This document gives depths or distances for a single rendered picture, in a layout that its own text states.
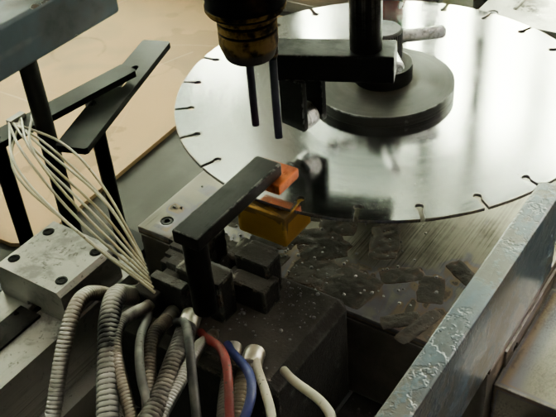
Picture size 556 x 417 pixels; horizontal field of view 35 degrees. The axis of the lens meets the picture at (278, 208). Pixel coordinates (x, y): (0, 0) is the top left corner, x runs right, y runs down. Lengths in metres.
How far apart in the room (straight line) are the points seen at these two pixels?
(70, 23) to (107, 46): 0.57
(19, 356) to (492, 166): 0.36
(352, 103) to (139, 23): 0.69
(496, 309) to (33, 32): 0.39
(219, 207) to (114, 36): 0.77
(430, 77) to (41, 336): 0.35
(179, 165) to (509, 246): 0.58
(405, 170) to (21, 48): 0.29
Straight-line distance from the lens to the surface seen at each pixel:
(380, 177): 0.61
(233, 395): 0.52
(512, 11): 0.95
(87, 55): 1.25
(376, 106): 0.66
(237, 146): 0.65
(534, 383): 0.65
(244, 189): 0.55
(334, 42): 0.61
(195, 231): 0.52
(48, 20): 0.68
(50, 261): 0.68
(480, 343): 0.46
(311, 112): 0.63
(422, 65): 0.72
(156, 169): 1.00
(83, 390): 0.69
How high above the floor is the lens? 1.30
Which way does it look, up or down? 38 degrees down
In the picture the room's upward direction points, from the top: 5 degrees counter-clockwise
